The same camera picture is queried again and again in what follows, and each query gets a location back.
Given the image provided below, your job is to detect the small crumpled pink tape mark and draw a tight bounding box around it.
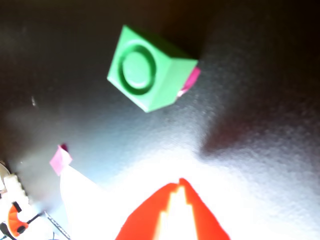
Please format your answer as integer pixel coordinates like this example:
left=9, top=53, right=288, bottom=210
left=176, top=66, right=202, bottom=98

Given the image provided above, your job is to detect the pink tape strip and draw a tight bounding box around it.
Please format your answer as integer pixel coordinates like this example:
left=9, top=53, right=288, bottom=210
left=49, top=142, right=73, bottom=177

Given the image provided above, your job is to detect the white numbered grid paper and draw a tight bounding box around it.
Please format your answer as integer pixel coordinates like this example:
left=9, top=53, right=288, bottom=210
left=59, top=163, right=141, bottom=240

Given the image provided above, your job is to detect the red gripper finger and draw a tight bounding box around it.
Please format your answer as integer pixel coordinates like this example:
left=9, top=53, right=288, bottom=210
left=178, top=177, right=231, bottom=240
left=114, top=183, right=179, bottom=240

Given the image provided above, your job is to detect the black metal ruler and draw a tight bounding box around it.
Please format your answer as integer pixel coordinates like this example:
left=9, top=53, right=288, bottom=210
left=44, top=210, right=72, bottom=240

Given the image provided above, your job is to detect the green cube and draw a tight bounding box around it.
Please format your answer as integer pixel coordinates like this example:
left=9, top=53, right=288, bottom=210
left=106, top=24, right=199, bottom=114

